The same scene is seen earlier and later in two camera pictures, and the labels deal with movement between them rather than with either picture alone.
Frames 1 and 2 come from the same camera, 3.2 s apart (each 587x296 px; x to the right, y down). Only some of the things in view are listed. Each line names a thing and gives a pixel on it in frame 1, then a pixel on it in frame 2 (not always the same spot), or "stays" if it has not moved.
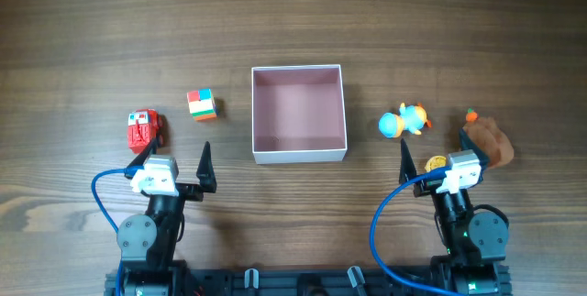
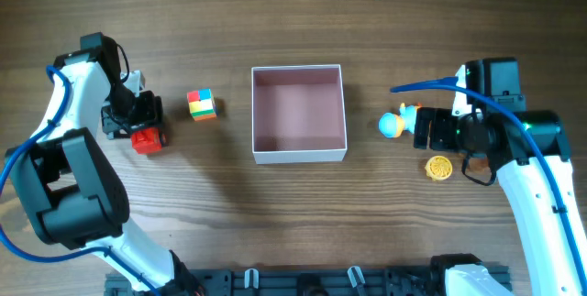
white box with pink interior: [298, 114] stays
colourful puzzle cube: [201, 104] stays
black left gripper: [193, 191] to [154, 117]
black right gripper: [428, 187] to [431, 127]
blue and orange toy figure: [412, 118] stays
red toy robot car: [144, 126] stays
